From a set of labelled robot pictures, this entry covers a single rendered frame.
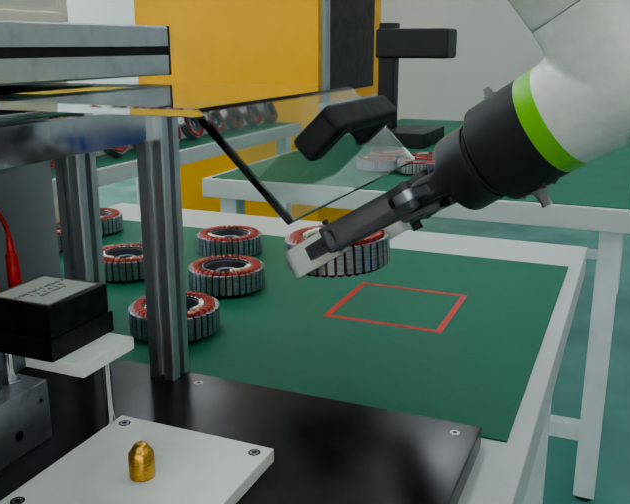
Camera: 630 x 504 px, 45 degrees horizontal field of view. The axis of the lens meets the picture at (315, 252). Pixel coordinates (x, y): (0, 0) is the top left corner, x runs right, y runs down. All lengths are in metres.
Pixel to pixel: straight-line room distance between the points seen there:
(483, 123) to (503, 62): 4.92
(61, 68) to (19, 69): 0.04
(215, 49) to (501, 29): 2.20
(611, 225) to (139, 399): 1.26
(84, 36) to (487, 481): 0.49
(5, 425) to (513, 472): 0.42
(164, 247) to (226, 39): 3.47
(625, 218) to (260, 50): 2.67
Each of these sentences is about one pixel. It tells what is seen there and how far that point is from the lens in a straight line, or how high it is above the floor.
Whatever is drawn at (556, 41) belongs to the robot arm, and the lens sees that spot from 0.62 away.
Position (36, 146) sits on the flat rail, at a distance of 0.61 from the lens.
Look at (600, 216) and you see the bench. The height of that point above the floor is 0.73.
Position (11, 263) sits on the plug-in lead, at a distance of 0.65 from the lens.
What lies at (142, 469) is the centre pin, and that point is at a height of 0.79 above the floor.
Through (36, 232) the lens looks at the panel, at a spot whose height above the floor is 0.91.
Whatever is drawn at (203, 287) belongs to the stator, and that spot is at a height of 0.77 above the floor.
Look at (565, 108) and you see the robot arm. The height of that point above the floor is 1.05.
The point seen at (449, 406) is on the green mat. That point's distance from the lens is 0.78.
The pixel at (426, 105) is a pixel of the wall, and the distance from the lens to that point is 5.70.
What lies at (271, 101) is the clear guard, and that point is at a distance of 0.50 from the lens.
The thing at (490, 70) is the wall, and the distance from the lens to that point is 5.59.
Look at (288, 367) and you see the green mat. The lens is 0.86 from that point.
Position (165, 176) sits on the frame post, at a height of 0.98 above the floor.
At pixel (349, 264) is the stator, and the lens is 0.76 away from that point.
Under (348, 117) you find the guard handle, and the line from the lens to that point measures 0.47.
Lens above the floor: 1.10
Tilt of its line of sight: 15 degrees down
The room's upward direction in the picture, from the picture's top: straight up
